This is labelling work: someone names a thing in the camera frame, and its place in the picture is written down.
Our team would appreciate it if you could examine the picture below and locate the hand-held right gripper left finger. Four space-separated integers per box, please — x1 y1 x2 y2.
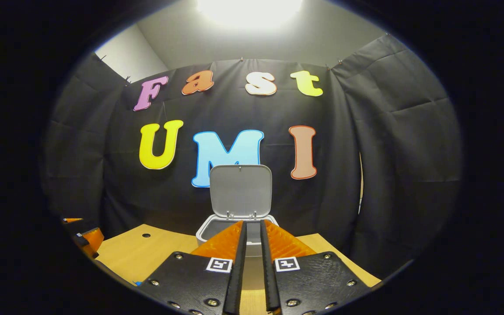
136 220 247 315

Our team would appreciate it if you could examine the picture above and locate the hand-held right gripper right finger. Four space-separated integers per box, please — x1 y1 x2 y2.
259 220 371 315

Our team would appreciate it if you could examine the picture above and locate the white desktop garbage bin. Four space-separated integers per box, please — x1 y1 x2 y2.
196 164 279 290

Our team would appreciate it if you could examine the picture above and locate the wooden desktop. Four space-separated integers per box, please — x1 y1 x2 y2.
96 224 382 315

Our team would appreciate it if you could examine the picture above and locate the black backdrop cloth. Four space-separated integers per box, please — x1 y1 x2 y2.
44 34 462 280

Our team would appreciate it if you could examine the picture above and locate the ceiling light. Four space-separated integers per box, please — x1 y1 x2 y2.
197 0 304 28

